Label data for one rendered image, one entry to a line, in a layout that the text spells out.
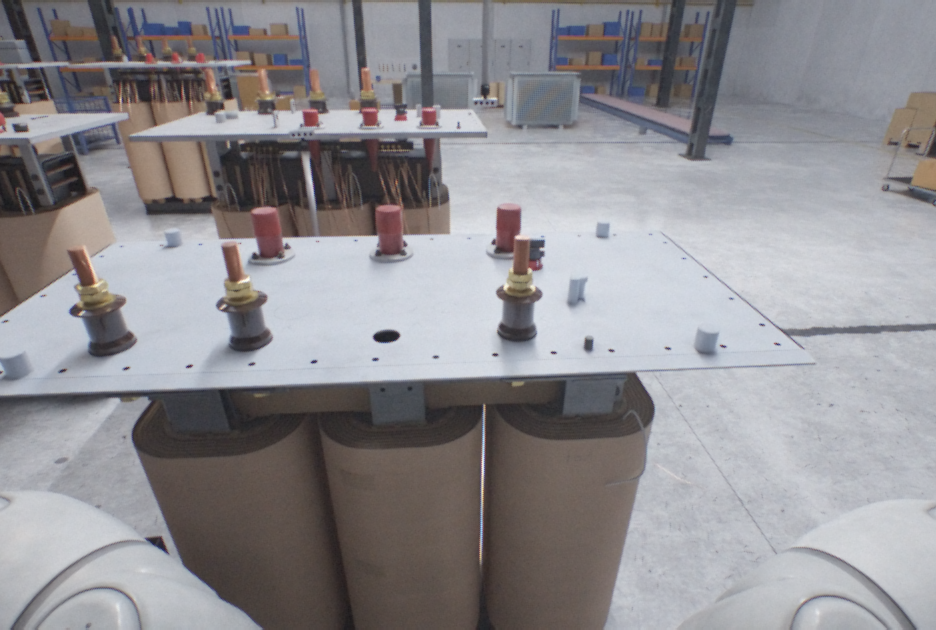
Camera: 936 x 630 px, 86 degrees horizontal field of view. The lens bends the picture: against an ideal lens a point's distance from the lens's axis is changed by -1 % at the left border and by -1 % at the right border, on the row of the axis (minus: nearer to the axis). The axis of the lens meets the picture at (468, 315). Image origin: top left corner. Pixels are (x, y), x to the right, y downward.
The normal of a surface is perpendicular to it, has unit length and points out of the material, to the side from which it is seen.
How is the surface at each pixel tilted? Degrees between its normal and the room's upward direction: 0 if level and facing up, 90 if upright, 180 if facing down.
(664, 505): 0
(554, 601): 90
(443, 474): 90
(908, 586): 13
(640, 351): 0
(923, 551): 2
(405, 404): 90
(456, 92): 90
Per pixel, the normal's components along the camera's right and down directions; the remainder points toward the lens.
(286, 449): 0.79, 0.29
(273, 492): 0.58, 0.39
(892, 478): 0.00, -0.88
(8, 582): 0.04, -0.67
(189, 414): 0.07, 0.48
